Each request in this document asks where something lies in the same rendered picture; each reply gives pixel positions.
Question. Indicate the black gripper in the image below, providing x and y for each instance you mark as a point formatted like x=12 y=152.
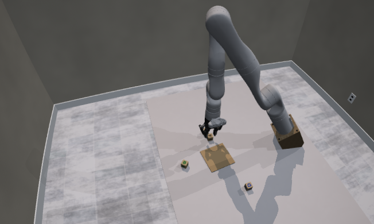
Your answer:
x=207 y=129

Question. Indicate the tan flat square mat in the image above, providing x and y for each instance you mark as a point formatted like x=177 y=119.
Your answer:
x=217 y=157

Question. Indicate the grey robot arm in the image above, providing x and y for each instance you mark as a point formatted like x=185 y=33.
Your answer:
x=224 y=38

